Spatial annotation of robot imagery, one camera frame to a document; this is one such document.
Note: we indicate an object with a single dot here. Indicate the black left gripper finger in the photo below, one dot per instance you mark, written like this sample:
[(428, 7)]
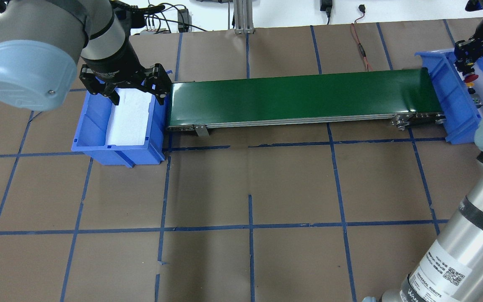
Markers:
[(162, 91), (111, 93)]

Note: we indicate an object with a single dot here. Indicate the green conveyor belt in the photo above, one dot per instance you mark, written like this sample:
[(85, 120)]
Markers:
[(406, 97)]

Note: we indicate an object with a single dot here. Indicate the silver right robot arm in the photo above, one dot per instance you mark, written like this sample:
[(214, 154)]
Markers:
[(452, 268)]

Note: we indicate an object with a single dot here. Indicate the red push button switch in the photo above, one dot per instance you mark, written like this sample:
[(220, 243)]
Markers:
[(468, 73)]

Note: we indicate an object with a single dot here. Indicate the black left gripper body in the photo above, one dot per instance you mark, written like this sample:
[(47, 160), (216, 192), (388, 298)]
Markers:
[(115, 63)]

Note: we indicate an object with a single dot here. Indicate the yellow push button switch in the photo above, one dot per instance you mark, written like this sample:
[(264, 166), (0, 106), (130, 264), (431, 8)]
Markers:
[(475, 94)]

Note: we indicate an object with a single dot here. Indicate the blue plastic bin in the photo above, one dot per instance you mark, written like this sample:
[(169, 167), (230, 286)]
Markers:
[(90, 135), (462, 117)]

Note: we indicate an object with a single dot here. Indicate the blue left plastic bin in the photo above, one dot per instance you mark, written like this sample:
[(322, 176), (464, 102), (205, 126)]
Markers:
[(90, 135)]

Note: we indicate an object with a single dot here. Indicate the blue right plastic bin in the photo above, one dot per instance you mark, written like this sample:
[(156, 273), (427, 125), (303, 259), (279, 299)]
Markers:
[(462, 117)]

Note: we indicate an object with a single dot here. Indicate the aluminium frame post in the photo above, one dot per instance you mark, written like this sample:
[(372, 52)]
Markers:
[(243, 17)]

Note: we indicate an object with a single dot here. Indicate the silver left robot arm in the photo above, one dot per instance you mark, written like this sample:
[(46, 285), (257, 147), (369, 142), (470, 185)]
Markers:
[(46, 44)]

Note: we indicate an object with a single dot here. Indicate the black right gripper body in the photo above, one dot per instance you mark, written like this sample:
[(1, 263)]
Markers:
[(468, 53)]

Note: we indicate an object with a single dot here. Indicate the white foam pad left bin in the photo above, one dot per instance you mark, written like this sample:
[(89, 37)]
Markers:
[(128, 121)]

